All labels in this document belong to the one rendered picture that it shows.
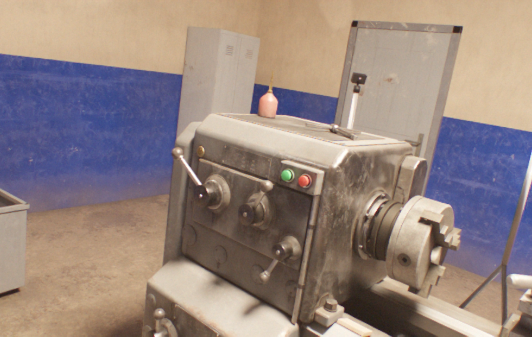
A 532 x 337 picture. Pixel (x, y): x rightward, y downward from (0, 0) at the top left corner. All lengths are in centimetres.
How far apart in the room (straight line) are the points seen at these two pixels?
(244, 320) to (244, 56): 379
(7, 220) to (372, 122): 336
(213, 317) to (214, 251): 21
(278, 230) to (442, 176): 334
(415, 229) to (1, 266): 233
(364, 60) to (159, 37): 209
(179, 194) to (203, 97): 318
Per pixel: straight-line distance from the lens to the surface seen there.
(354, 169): 120
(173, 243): 161
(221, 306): 136
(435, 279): 131
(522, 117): 428
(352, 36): 486
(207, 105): 461
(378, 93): 465
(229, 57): 467
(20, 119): 417
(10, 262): 295
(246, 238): 132
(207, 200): 132
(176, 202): 156
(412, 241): 122
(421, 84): 448
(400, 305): 154
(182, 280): 148
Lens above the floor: 149
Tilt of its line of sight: 12 degrees down
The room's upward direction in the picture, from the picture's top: 9 degrees clockwise
